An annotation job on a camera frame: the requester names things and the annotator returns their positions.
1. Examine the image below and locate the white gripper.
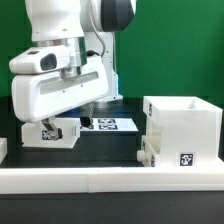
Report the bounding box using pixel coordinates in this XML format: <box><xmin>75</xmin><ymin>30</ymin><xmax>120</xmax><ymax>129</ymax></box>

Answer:
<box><xmin>12</xmin><ymin>56</ymin><xmax>109</xmax><ymax>140</ymax></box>

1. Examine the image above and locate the white drawer box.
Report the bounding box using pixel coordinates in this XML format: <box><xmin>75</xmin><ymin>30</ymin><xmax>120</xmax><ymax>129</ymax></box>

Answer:
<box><xmin>136</xmin><ymin>135</ymin><xmax>160</xmax><ymax>167</ymax></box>
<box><xmin>21</xmin><ymin>118</ymin><xmax>80</xmax><ymax>149</ymax></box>

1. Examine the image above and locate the white front drawer box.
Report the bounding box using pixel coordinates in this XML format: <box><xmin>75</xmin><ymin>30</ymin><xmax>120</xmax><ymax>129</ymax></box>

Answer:
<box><xmin>136</xmin><ymin>135</ymin><xmax>160</xmax><ymax>167</ymax></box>

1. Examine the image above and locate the white drawer cabinet frame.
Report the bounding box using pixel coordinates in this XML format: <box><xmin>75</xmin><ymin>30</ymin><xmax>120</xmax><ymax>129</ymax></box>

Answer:
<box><xmin>143</xmin><ymin>96</ymin><xmax>223</xmax><ymax>168</ymax></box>

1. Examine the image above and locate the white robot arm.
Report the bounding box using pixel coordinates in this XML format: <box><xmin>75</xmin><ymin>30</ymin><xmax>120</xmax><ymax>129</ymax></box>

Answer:
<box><xmin>9</xmin><ymin>0</ymin><xmax>137</xmax><ymax>140</ymax></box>

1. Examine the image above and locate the printed marker sheet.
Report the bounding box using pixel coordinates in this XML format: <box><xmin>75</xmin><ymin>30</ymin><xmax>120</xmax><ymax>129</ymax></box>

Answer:
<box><xmin>79</xmin><ymin>117</ymin><xmax>139</xmax><ymax>132</ymax></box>

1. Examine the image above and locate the white workspace border frame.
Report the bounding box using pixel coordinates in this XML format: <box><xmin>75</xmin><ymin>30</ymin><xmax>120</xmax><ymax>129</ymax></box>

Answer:
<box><xmin>0</xmin><ymin>137</ymin><xmax>224</xmax><ymax>195</ymax></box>

